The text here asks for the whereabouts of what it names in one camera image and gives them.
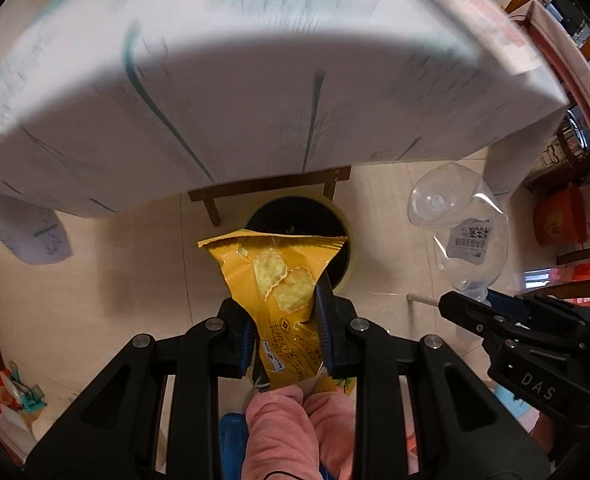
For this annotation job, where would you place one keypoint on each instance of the wooden table frame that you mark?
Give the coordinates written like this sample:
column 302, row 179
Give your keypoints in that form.
column 327, row 178

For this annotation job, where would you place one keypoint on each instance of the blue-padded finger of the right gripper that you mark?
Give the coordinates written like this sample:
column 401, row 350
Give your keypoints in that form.
column 538, row 308
column 557, row 340

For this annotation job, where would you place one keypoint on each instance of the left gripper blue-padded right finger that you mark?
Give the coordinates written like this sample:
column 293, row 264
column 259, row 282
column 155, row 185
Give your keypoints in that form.
column 421, row 411

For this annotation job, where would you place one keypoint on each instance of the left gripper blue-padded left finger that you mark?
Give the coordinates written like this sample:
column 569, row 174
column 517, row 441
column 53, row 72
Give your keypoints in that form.
column 152, row 412

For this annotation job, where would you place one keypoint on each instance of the clear plastic bottle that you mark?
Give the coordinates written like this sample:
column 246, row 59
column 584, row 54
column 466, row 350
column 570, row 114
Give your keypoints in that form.
column 469, row 230

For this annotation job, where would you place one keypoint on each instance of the yellow snack bag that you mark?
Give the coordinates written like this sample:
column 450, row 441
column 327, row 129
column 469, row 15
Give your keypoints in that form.
column 273, row 278

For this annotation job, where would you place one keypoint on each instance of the yellow-rimmed black trash bin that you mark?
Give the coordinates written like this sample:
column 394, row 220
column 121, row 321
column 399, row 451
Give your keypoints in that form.
column 301, row 215

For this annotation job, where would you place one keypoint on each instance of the leaf-print tablecloth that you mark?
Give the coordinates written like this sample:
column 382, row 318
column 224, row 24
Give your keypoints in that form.
column 106, row 105

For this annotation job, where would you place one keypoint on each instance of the pink trouser legs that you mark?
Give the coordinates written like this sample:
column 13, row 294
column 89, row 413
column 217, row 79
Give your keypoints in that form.
column 292, row 435

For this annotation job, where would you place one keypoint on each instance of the side table pink cloth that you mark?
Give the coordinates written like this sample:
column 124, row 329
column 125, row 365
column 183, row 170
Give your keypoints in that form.
column 558, row 49

